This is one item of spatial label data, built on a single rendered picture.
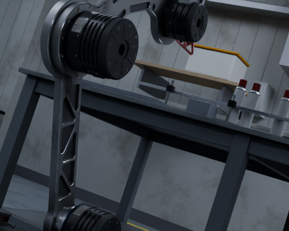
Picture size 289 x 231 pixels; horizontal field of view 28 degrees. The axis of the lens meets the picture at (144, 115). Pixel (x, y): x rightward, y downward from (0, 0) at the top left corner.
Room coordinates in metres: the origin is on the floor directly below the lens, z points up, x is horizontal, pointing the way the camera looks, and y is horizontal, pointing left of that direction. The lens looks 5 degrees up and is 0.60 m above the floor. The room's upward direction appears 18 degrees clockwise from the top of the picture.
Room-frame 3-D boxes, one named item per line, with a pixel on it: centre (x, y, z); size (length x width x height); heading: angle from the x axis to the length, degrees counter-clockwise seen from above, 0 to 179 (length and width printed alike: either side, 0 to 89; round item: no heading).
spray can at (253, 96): (2.49, -0.43, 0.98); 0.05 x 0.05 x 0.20
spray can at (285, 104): (2.42, -0.55, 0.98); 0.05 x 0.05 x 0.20
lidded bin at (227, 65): (5.44, -0.51, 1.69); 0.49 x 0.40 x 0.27; 61
